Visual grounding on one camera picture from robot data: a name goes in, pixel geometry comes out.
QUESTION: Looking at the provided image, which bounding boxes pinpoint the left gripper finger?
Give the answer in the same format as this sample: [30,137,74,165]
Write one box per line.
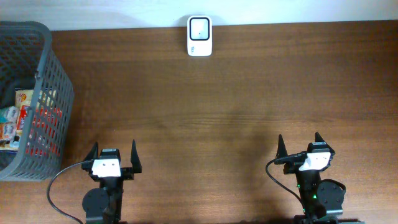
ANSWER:
[84,142,98,161]
[131,140,142,173]

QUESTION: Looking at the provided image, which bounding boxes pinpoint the large yellow snack bag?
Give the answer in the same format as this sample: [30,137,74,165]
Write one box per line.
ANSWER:
[1,89,63,156]

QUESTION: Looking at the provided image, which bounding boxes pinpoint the teal tissue pack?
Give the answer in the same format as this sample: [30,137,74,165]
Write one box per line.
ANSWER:
[0,106,19,123]

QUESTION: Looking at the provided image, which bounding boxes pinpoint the orange tissue pack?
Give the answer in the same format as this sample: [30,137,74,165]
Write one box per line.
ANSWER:
[0,123,17,141]

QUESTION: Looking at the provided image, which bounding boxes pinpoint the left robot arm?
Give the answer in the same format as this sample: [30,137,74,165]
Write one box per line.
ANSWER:
[81,141,142,223]

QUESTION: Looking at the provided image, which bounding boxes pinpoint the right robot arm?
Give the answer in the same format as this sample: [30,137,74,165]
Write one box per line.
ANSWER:
[274,133,346,223]

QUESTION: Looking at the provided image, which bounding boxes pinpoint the white barcode scanner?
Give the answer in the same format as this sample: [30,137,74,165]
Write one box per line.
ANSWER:
[187,15,213,57]

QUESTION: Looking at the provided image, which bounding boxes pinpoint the grey plastic mesh basket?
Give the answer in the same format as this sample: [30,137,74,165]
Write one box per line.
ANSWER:
[1,21,75,182]

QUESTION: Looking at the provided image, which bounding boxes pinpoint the right black cable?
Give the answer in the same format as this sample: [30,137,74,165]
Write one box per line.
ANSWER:
[265,151,308,215]

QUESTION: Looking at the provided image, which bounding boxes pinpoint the black cable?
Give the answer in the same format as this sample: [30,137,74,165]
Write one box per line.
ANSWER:
[265,151,308,215]
[46,161,86,224]

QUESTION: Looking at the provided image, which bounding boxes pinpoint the left black cable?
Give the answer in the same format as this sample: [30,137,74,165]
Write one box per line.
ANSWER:
[46,161,86,224]

